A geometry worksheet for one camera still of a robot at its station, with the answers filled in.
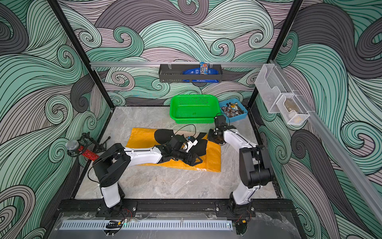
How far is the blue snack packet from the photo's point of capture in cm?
91

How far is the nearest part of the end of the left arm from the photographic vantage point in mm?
697

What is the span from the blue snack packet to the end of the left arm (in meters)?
0.40
